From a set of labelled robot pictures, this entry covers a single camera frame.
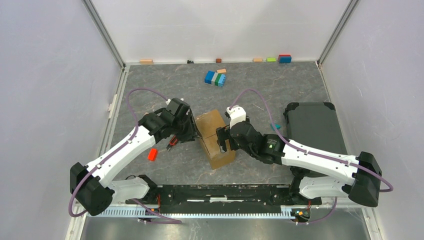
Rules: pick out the green block at wall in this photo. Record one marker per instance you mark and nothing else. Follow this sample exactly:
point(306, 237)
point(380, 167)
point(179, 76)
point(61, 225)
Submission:
point(271, 59)

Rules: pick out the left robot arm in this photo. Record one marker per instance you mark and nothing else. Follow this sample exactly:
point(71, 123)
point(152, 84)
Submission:
point(93, 185)

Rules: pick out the teal triangular block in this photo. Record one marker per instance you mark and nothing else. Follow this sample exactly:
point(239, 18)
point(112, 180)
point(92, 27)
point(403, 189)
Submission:
point(275, 126)

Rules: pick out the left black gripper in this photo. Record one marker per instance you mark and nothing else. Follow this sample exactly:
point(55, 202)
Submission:
point(192, 132)

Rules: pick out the white toothed cable duct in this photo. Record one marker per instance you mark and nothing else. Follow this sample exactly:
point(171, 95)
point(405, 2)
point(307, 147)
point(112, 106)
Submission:
point(137, 211)

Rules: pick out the tan wooden block on stack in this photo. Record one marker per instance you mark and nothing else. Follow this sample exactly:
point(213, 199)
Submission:
point(221, 71)

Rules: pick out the blue green block stack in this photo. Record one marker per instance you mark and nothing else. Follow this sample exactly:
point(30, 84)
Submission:
point(215, 79)

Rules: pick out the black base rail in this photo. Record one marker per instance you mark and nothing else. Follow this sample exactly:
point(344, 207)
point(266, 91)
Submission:
point(224, 198)

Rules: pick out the red blue block at wall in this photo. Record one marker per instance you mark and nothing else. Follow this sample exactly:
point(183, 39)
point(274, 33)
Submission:
point(284, 58)

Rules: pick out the small red block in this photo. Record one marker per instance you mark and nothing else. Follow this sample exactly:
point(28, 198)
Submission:
point(152, 155)

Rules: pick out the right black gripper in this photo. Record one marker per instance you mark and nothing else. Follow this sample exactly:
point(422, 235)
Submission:
point(222, 134)

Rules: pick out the brown cardboard express box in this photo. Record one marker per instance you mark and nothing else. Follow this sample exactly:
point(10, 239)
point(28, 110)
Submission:
point(207, 125)

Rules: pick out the tan block at wall left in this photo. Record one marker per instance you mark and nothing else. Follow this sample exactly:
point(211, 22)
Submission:
point(146, 61)

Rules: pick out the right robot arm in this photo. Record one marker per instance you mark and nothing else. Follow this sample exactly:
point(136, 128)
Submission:
point(348, 176)

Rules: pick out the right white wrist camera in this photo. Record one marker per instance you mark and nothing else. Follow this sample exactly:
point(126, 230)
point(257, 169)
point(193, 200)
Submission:
point(236, 114)

